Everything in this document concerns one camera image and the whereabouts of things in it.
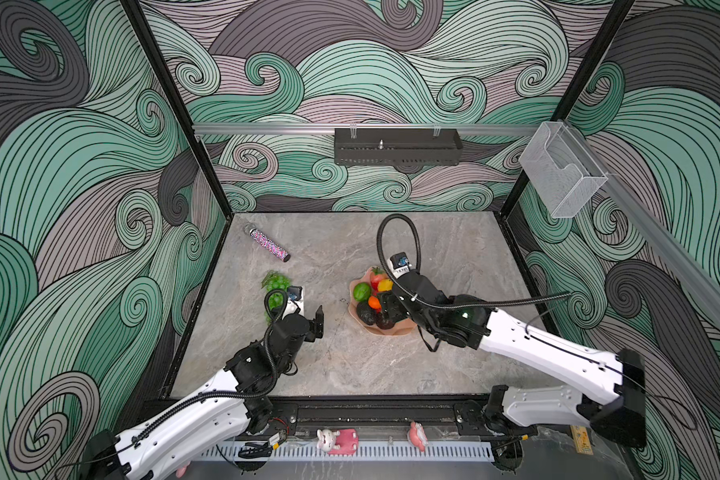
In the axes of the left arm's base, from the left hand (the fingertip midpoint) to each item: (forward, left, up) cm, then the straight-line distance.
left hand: (307, 304), depth 78 cm
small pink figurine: (-28, -28, -9) cm, 40 cm away
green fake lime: (+8, -15, -7) cm, 18 cm away
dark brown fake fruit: (-1, -21, -8) cm, 23 cm away
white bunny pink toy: (-29, -11, -13) cm, 34 cm away
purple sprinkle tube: (+36, +27, -11) cm, 46 cm away
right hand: (0, -21, +7) cm, 22 cm away
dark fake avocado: (+1, -16, -6) cm, 17 cm away
